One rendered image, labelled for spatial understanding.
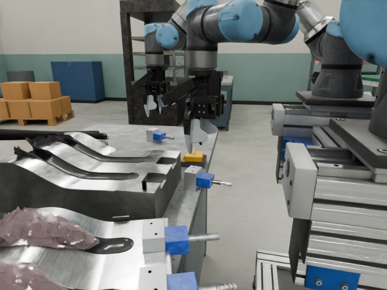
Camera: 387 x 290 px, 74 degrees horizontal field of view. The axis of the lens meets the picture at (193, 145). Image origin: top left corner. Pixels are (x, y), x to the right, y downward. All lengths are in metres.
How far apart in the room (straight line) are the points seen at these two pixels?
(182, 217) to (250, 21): 0.44
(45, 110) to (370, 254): 5.18
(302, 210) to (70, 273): 0.36
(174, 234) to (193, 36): 0.43
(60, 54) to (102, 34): 1.45
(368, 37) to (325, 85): 0.61
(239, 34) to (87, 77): 7.20
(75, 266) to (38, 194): 0.28
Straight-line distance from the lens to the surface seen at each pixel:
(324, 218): 0.48
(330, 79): 0.93
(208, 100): 0.63
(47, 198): 0.68
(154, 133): 1.16
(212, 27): 0.58
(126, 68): 4.82
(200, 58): 0.63
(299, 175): 0.43
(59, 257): 0.45
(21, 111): 5.60
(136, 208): 0.58
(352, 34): 0.35
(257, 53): 7.08
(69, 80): 7.94
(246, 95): 7.13
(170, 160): 0.73
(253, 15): 0.55
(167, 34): 0.92
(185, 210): 0.65
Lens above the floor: 1.15
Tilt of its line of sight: 18 degrees down
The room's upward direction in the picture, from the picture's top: straight up
